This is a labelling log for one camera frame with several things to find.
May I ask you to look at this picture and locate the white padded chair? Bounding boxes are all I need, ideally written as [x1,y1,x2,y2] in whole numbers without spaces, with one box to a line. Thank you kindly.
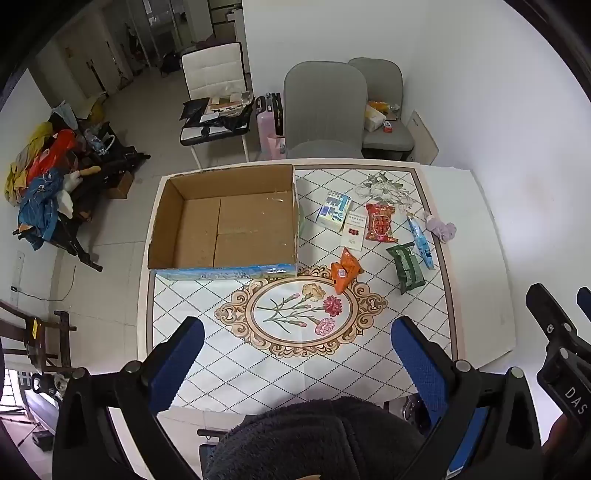
[179,42,256,169]

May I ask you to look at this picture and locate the green tissue pack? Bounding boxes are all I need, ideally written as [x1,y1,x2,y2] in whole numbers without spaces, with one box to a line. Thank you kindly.
[386,241,426,295]

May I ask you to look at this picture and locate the small brown cardboard box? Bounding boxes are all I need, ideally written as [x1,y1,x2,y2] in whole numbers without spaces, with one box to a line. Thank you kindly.
[108,171,136,199]

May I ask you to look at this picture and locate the grey chair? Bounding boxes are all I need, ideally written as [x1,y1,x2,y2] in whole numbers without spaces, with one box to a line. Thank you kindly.
[283,61,369,161]
[348,58,415,162]

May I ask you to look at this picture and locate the white leaning panel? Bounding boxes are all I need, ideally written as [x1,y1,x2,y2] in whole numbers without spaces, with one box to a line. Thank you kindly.
[406,110,439,166]

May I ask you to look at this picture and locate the white packet with red label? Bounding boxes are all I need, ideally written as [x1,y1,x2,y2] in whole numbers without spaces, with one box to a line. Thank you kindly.
[340,212,368,252]

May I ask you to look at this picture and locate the black metal rack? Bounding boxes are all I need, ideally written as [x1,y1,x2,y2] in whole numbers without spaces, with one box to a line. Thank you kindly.
[14,122,151,273]

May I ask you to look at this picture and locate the dark wooden chair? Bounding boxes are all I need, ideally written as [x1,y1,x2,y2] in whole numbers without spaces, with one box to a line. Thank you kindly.
[0,300,77,374]

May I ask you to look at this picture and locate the light blue tube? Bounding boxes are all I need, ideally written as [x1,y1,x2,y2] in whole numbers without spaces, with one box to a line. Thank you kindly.
[406,212,435,271]

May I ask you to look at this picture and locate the red tissue pack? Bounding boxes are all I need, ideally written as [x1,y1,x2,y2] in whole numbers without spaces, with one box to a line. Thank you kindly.
[365,203,399,244]

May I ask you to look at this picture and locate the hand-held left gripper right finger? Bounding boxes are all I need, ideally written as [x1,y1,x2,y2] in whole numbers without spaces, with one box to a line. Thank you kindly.
[390,316,543,480]

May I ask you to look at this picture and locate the pile of colourful clothes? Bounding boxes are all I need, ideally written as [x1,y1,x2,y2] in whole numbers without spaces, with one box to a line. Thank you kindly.
[4,104,100,250]

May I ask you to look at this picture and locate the person's dark fleece clothing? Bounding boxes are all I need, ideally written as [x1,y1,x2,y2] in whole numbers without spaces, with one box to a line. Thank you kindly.
[205,397,426,480]

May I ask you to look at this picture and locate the pink suitcase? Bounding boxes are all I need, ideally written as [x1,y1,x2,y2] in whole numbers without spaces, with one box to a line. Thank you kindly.
[255,93,287,161]

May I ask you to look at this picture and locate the orange snack packet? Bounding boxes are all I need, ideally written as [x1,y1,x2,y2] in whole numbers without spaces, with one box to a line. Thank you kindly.
[330,247,364,295]

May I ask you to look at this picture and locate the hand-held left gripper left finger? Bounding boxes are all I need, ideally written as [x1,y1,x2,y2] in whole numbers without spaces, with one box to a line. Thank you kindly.
[53,316,206,480]

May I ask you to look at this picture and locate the blue and white tissue pack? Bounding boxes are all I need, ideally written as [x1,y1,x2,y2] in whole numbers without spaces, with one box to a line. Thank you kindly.
[316,190,352,230]

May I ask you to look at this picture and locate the black bag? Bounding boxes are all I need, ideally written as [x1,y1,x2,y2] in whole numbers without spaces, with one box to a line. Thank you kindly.
[180,113,252,139]

